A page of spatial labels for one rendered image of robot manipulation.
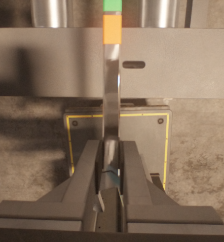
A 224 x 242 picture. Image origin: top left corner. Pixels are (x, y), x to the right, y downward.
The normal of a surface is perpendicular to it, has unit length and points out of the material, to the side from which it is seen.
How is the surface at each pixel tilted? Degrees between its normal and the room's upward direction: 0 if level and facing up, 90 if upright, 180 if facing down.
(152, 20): 20
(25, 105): 0
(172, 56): 0
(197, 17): 0
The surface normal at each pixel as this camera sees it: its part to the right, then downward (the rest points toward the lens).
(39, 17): -0.27, 0.25
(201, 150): -0.03, 0.27
